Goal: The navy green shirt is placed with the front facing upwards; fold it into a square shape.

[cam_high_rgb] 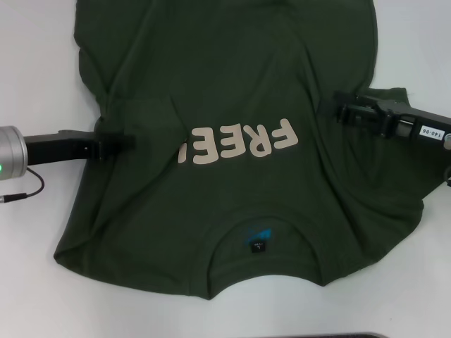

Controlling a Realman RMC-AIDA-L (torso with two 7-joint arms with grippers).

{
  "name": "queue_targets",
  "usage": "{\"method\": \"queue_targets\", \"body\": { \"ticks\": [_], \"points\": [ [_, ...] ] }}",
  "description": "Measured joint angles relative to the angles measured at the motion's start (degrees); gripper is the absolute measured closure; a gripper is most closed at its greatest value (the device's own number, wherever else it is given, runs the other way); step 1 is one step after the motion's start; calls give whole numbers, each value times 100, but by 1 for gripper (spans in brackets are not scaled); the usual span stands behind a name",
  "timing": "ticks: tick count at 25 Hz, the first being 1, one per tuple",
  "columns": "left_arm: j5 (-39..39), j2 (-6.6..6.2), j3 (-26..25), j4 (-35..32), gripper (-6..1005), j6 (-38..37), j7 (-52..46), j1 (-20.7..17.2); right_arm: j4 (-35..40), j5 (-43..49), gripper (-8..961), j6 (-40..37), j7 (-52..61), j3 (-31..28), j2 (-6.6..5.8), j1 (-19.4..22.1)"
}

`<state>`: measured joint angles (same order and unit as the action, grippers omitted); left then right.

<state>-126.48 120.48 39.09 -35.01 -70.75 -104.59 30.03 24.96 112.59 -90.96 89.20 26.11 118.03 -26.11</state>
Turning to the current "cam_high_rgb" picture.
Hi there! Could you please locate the dark green T-shirt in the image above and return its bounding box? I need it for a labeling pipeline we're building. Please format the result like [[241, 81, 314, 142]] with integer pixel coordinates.
[[52, 0, 429, 302]]

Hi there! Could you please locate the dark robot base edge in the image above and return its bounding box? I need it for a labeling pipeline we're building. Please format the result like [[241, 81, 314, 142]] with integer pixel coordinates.
[[301, 330, 388, 338]]

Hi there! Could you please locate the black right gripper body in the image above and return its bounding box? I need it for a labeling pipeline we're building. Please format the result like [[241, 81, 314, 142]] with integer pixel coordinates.
[[358, 91, 451, 149]]

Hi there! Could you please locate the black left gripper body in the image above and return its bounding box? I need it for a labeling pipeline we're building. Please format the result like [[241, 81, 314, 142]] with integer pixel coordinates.
[[20, 128, 102, 167]]

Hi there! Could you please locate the dark left arm cable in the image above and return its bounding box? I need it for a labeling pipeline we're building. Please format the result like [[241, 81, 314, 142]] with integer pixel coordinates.
[[0, 166, 46, 206]]

